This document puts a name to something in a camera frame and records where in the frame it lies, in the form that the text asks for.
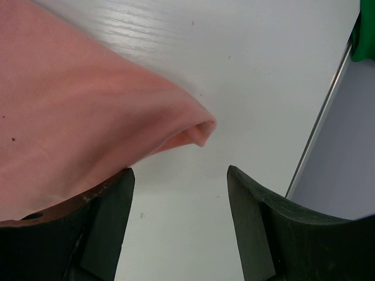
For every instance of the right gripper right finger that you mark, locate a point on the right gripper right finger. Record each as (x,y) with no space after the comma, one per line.
(280,240)

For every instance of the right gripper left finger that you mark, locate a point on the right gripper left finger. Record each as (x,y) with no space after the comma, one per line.
(78,239)

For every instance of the pink t-shirt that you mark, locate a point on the pink t-shirt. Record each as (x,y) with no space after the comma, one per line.
(74,113)

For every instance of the green crumpled t-shirt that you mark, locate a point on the green crumpled t-shirt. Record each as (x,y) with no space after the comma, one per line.
(363,32)

